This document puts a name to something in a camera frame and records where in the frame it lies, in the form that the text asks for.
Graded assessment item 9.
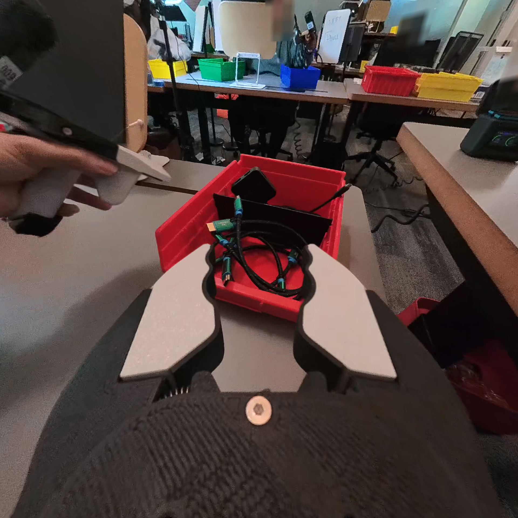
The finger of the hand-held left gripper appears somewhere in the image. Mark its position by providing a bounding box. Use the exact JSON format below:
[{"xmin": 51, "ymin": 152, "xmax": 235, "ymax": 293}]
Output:
[{"xmin": 115, "ymin": 145, "xmax": 171, "ymax": 181}]

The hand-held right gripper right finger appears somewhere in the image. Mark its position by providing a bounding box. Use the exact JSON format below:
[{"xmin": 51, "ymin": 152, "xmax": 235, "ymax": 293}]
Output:
[{"xmin": 292, "ymin": 243, "xmax": 399, "ymax": 383}]

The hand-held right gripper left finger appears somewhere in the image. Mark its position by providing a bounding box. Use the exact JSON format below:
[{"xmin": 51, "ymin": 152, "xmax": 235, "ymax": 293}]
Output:
[{"xmin": 118, "ymin": 243, "xmax": 225, "ymax": 382}]

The braided cable with green plugs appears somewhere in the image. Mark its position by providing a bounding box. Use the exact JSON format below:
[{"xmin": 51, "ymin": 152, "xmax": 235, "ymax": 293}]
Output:
[
  {"xmin": 214, "ymin": 239, "xmax": 286, "ymax": 295},
  {"xmin": 206, "ymin": 195, "xmax": 320, "ymax": 302},
  {"xmin": 239, "ymin": 229, "xmax": 319, "ymax": 301}
]

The red bin with black divider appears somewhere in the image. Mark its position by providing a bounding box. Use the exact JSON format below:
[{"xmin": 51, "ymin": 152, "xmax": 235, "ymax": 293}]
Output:
[{"xmin": 155, "ymin": 153, "xmax": 347, "ymax": 323}]

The black square hub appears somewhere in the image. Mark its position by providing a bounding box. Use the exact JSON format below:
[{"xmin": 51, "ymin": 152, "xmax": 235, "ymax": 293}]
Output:
[{"xmin": 231, "ymin": 167, "xmax": 278, "ymax": 204}]

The short black hub cable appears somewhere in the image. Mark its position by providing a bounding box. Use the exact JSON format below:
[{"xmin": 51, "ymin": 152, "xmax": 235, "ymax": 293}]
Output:
[{"xmin": 309, "ymin": 183, "xmax": 353, "ymax": 214}]

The grey desk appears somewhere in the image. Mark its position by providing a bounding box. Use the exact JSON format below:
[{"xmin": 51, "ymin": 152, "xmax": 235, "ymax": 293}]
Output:
[
  {"xmin": 0, "ymin": 159, "xmax": 388, "ymax": 458},
  {"xmin": 135, "ymin": 159, "xmax": 227, "ymax": 196}
]

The person's left hand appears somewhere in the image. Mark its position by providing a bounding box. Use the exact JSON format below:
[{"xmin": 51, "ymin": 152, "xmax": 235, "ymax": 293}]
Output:
[{"xmin": 0, "ymin": 133, "xmax": 120, "ymax": 219}]

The black tablet on stand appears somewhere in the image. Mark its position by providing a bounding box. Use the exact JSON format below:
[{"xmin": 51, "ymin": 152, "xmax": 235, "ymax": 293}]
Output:
[{"xmin": 8, "ymin": 0, "xmax": 149, "ymax": 154}]

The yellow plastic bin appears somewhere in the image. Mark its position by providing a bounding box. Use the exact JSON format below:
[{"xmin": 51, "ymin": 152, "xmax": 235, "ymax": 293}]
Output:
[
  {"xmin": 148, "ymin": 59, "xmax": 189, "ymax": 80},
  {"xmin": 413, "ymin": 72, "xmax": 484, "ymax": 102}
]

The green plastic bin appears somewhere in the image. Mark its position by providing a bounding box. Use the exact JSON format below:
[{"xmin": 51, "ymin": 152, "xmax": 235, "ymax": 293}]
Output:
[{"xmin": 197, "ymin": 58, "xmax": 247, "ymax": 81}]

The grey table with wooden edge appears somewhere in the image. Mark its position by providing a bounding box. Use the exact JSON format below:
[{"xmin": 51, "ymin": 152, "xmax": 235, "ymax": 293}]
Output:
[
  {"xmin": 346, "ymin": 79, "xmax": 481, "ymax": 113},
  {"xmin": 148, "ymin": 73, "xmax": 349, "ymax": 104},
  {"xmin": 396, "ymin": 121, "xmax": 518, "ymax": 318}
]

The red plastic bin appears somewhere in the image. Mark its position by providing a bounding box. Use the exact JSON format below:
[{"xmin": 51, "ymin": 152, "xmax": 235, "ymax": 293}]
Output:
[
  {"xmin": 398, "ymin": 297, "xmax": 518, "ymax": 436},
  {"xmin": 361, "ymin": 65, "xmax": 421, "ymax": 97}
]

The beige board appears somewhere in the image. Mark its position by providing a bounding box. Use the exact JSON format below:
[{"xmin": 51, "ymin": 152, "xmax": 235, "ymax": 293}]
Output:
[{"xmin": 219, "ymin": 0, "xmax": 276, "ymax": 59}]

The blue plastic bin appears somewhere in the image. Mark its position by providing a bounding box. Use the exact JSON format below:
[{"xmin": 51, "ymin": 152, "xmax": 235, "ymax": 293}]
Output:
[{"xmin": 280, "ymin": 64, "xmax": 321, "ymax": 90}]

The black office chair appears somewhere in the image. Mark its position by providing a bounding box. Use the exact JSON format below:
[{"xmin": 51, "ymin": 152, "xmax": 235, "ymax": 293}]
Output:
[{"xmin": 346, "ymin": 101, "xmax": 402, "ymax": 183}]

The small whiteboard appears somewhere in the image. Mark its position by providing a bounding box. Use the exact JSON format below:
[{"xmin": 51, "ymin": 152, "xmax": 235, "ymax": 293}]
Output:
[{"xmin": 318, "ymin": 9, "xmax": 352, "ymax": 64}]

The dark device with display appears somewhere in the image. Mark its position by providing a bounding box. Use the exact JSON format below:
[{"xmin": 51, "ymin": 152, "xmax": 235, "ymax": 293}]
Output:
[{"xmin": 461, "ymin": 79, "xmax": 518, "ymax": 162}]

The black mesh panel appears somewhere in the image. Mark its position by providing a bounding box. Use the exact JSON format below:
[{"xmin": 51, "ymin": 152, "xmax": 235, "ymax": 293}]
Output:
[{"xmin": 437, "ymin": 30, "xmax": 485, "ymax": 74}]

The white frame stand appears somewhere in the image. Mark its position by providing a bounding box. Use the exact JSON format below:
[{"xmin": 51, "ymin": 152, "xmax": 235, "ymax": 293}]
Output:
[{"xmin": 230, "ymin": 52, "xmax": 266, "ymax": 89}]

